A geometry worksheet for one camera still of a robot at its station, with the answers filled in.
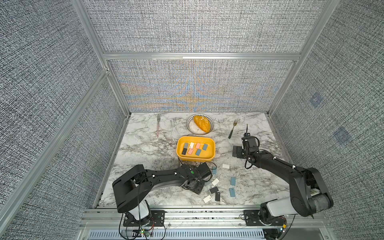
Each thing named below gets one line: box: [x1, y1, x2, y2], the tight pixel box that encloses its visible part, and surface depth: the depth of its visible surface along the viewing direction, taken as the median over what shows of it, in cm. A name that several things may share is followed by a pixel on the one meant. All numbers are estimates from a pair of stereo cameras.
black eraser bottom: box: [215, 192, 221, 202], surface depth 81 cm
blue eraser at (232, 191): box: [229, 188, 236, 197], surface depth 83 cm
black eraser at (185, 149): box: [181, 142, 189, 155], surface depth 100 cm
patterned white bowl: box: [186, 113, 215, 136], surface depth 109 cm
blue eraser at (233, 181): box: [230, 177, 236, 186], surface depth 89 cm
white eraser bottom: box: [203, 195, 212, 204], surface depth 81 cm
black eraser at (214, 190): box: [209, 186, 219, 194], surface depth 84 cm
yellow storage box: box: [176, 136, 216, 162], surface depth 100 cm
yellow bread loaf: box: [193, 115, 211, 133], surface depth 108 cm
